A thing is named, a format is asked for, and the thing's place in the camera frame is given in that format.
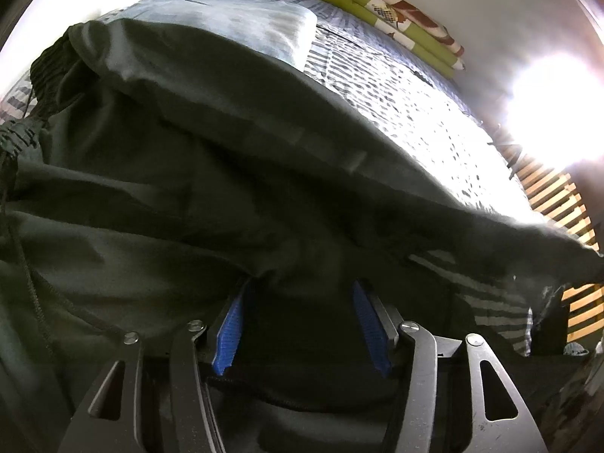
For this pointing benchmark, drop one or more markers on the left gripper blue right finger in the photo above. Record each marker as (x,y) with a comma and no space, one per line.
(379,330)

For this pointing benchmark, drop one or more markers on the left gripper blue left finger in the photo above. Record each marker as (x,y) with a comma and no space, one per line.
(224,335)

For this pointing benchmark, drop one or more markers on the black trousers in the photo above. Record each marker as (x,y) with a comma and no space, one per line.
(166,169)

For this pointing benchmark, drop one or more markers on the striped blue grey bedspread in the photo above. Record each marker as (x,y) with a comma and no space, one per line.
(423,114)

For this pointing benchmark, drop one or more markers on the folded light blue towel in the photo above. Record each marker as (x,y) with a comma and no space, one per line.
(276,28)

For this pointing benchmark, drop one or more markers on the folded green floral blanket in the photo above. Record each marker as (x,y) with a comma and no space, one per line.
(411,29)

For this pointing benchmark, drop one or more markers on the wooden slatted bed rail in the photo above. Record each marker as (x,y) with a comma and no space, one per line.
(552,193)

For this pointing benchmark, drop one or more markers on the bright ring light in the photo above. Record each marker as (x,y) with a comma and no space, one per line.
(555,111)

